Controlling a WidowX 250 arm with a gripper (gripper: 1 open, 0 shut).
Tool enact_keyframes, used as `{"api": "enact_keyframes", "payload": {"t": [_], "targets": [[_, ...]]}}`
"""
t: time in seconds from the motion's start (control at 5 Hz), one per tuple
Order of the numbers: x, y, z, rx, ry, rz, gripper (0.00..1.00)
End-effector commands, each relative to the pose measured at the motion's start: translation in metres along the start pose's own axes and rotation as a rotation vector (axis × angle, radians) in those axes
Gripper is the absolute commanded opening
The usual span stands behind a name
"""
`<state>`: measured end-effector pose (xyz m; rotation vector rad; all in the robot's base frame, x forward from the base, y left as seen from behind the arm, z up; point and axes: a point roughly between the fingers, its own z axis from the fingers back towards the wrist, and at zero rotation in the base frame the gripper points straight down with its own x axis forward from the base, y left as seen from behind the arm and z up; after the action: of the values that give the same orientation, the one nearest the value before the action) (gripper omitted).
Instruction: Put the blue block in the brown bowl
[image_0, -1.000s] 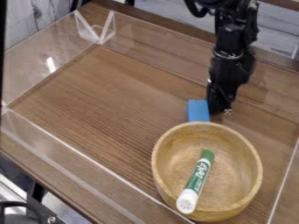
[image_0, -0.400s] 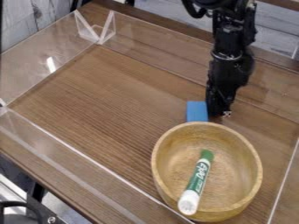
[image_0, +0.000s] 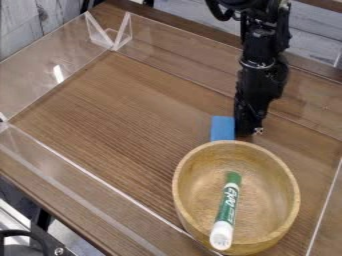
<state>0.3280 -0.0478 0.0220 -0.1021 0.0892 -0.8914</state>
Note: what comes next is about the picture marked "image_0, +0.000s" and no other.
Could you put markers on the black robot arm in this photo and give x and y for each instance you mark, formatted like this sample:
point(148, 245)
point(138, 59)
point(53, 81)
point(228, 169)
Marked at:
point(265, 38)

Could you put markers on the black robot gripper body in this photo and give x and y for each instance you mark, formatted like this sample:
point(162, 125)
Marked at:
point(260, 85)

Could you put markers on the black metal bracket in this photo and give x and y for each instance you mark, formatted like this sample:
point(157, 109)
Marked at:
point(57, 248)

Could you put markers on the brown wooden bowl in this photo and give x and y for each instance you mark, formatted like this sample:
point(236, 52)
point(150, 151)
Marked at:
point(269, 196)

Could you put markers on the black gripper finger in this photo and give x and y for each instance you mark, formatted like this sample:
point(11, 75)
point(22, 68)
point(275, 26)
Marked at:
point(257, 124)
point(244, 122)

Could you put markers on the blue foam block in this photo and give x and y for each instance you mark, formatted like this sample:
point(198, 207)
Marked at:
point(222, 128)

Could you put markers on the clear acrylic tray wall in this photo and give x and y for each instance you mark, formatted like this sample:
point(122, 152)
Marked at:
point(109, 100)

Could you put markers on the green Expo marker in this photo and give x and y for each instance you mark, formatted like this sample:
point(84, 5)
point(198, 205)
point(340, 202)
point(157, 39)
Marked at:
point(222, 231)

